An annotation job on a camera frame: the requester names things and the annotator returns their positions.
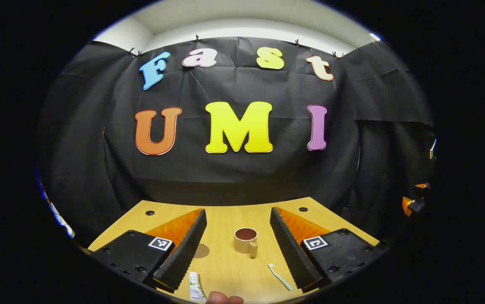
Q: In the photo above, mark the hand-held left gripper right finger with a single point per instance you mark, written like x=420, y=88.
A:
x=291, y=253

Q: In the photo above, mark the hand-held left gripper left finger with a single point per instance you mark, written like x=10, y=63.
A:
x=185, y=253

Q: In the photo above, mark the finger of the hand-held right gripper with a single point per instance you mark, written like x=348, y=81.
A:
x=422, y=185
x=407, y=205

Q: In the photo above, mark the brown round coaster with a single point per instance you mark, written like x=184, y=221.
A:
x=202, y=251

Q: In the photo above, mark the light green toothbrush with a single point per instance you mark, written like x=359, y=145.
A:
x=279, y=276

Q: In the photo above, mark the white toothpaste tube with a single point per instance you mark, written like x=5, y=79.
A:
x=196, y=289

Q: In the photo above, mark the beige cup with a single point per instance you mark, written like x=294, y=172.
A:
x=242, y=245

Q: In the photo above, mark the wooden desktop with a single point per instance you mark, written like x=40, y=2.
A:
x=229, y=270

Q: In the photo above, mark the black backdrop cloth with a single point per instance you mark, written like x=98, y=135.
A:
x=234, y=173

